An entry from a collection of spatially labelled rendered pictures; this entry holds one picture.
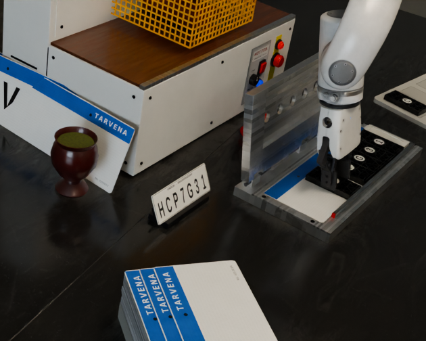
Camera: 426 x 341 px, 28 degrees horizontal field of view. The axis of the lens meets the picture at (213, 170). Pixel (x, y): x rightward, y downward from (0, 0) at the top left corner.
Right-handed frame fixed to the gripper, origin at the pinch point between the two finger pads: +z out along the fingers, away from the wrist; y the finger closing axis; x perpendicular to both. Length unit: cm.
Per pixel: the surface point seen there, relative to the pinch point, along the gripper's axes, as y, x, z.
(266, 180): -8.6, 10.4, 0.6
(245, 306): -50, -11, -2
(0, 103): -29, 60, -12
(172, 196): -29.3, 17.4, -3.2
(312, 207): -9.8, -0.2, 2.8
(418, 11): 224, 70, 29
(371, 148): 17.7, 0.5, 1.4
